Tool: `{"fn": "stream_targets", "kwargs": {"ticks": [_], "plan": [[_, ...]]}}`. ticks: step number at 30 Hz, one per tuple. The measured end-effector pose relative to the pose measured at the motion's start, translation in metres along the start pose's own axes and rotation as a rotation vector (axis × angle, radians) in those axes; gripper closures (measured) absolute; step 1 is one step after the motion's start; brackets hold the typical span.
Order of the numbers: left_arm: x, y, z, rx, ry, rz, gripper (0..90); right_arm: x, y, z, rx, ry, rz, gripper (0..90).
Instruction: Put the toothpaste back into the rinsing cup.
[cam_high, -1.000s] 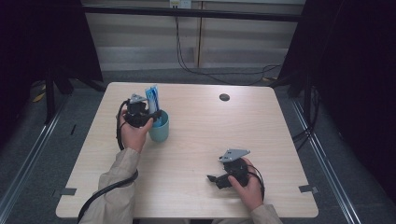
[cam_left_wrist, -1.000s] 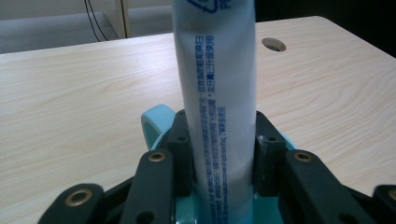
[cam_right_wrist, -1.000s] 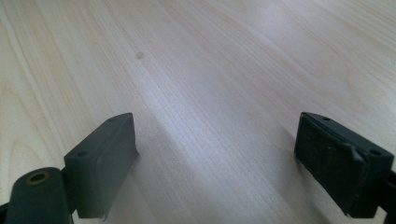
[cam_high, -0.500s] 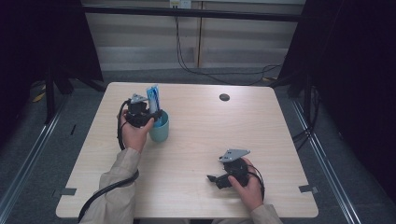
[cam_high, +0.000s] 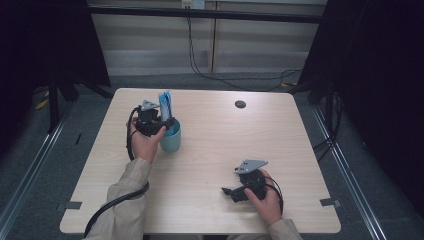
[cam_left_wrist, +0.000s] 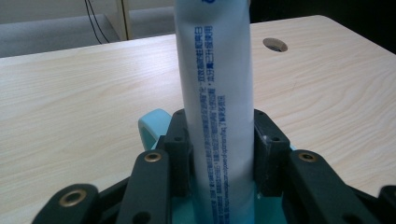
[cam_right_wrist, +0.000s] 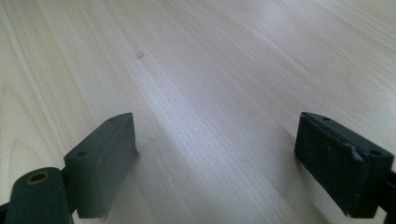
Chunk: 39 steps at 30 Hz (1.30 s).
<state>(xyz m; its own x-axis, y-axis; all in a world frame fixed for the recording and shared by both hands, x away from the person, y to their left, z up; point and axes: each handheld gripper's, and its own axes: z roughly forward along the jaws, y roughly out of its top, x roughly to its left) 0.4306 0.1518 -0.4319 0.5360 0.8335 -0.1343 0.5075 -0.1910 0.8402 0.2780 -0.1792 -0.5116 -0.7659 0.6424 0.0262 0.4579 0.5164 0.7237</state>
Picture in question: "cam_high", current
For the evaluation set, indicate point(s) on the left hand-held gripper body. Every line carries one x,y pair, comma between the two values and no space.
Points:
148,121

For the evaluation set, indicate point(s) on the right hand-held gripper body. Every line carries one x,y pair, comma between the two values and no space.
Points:
255,181

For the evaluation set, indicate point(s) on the teal plastic cup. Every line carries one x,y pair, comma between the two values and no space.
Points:
171,143

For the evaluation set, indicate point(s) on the blue and white toothpaste tube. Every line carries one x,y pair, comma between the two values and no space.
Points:
165,103

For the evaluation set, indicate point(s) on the person's left hand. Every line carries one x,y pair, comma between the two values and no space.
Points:
145,145

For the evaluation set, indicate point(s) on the person's right hand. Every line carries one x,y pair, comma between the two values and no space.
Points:
270,203

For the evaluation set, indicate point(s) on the small black floor tape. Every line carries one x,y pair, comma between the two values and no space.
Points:
78,139

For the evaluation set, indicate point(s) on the dark round table grommet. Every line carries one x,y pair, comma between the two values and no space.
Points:
240,104

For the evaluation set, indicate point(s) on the grey tape strip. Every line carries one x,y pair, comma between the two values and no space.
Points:
330,202
72,205

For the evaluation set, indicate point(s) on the black metal stand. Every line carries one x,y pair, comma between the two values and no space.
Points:
53,100

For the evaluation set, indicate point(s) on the black horizontal bar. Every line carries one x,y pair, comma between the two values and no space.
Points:
206,14

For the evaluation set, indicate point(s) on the black curtain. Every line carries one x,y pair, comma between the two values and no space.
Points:
380,83
40,43

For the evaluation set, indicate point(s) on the metal floor rail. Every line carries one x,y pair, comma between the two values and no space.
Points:
350,180
33,166

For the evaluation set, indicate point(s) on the white wall socket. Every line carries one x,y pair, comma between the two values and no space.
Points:
193,4

